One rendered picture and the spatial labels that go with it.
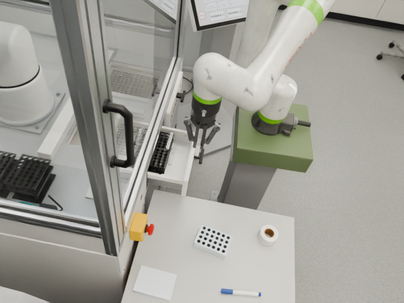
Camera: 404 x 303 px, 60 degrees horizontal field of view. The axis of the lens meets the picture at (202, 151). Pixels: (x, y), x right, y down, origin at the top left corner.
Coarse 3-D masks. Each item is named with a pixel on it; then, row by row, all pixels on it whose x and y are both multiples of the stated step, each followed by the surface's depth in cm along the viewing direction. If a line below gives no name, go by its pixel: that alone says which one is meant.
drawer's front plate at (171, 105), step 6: (180, 72) 164; (180, 78) 161; (180, 84) 166; (174, 90) 156; (180, 90) 172; (174, 96) 153; (174, 102) 156; (168, 108) 148; (174, 108) 161; (168, 114) 147; (168, 120) 150; (168, 126) 153
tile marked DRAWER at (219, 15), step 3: (210, 12) 183; (213, 12) 183; (216, 12) 184; (219, 12) 185; (222, 12) 186; (210, 15) 183; (213, 15) 184; (216, 15) 184; (219, 15) 185; (222, 15) 186; (210, 18) 183; (213, 18) 184; (216, 18) 185; (219, 18) 185; (222, 18) 186; (210, 21) 183; (213, 21) 184
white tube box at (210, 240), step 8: (200, 232) 129; (208, 232) 130; (216, 232) 130; (224, 232) 130; (200, 240) 127; (208, 240) 128; (216, 240) 128; (224, 240) 128; (200, 248) 128; (208, 248) 125; (216, 248) 126; (224, 248) 126; (216, 256) 128; (224, 256) 125
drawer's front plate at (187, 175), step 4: (192, 144) 138; (192, 148) 136; (192, 152) 135; (192, 156) 134; (188, 160) 133; (192, 160) 133; (188, 164) 131; (188, 168) 130; (188, 172) 129; (184, 176) 128; (188, 176) 128; (184, 180) 127; (188, 180) 130; (184, 184) 128; (184, 188) 130; (184, 192) 132; (184, 196) 134
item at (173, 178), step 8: (168, 128) 146; (176, 136) 148; (184, 136) 148; (184, 144) 149; (176, 152) 146; (184, 152) 146; (168, 160) 143; (176, 160) 143; (184, 160) 144; (168, 168) 140; (176, 168) 141; (184, 168) 141; (152, 176) 131; (160, 176) 130; (168, 176) 131; (176, 176) 138; (160, 184) 134; (168, 184) 133; (176, 184) 132
